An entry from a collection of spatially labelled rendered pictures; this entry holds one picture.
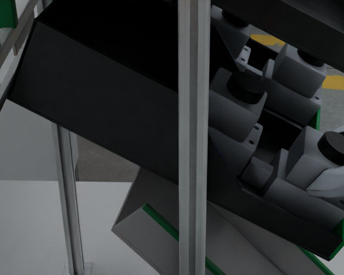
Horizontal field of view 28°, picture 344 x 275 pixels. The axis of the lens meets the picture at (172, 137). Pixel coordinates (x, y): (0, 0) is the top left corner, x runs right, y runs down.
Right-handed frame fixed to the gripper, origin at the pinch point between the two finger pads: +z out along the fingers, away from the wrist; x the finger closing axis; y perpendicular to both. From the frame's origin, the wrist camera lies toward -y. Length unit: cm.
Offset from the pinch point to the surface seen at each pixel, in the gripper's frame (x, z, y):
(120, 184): 44, 45, 22
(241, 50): 14.7, 6.7, -5.2
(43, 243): 27, 51, 19
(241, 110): -0.3, 4.2, -6.3
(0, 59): 1.7, 22.3, -16.3
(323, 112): 227, 47, 117
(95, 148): 178, 130, 78
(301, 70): 14.5, 2.0, -1.3
